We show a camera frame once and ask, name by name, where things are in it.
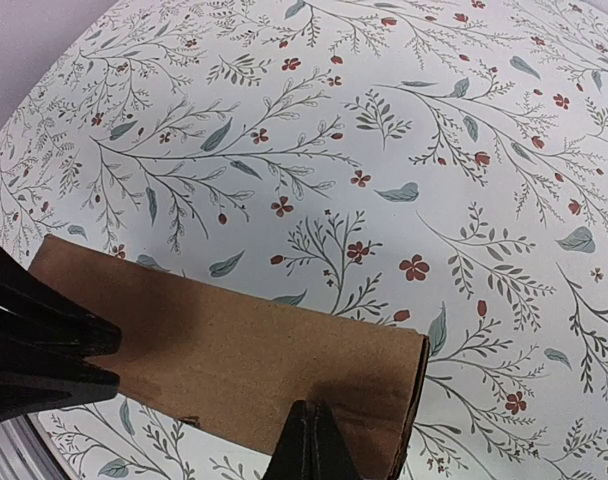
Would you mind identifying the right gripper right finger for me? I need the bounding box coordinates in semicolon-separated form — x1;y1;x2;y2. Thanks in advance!
266;400;359;480

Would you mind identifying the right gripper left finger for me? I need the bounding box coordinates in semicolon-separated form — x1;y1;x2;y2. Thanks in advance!
0;246;122;422

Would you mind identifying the brown cardboard box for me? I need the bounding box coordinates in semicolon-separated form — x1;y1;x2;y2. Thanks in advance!
29;235;429;479

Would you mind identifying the floral patterned table mat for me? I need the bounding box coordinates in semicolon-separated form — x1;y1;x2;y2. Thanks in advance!
0;1;608;479

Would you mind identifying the front aluminium rail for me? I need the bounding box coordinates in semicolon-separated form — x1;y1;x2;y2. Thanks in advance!
0;418;69;480

